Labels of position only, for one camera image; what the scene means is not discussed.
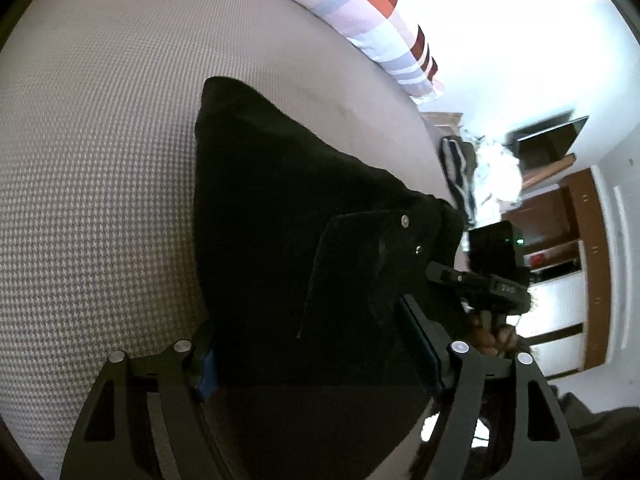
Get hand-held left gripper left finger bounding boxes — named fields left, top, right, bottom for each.
left=60, top=321, right=237, bottom=480

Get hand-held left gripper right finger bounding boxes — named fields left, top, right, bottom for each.
left=397, top=294, right=584, bottom=480

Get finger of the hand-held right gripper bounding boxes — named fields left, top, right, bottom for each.
left=426, top=261, right=496, bottom=296

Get black pants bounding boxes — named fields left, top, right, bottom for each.
left=192, top=76, right=482, bottom=480

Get person's right hand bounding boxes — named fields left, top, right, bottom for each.
left=469, top=310, right=522, bottom=360

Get dark striped cloth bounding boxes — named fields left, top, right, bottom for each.
left=439, top=136, right=482, bottom=229

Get white clothes pile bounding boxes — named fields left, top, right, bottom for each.
left=470, top=135, right=524, bottom=211

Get brown wooden cabinet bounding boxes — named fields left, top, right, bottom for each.
left=504, top=167, right=614, bottom=377

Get dark flat screen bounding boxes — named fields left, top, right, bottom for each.
left=504, top=116, right=590, bottom=175

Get brown cardboard box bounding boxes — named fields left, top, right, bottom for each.
left=421, top=112, right=465, bottom=135

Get pink patterned pillow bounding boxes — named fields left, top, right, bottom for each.
left=215, top=0, right=447, bottom=100

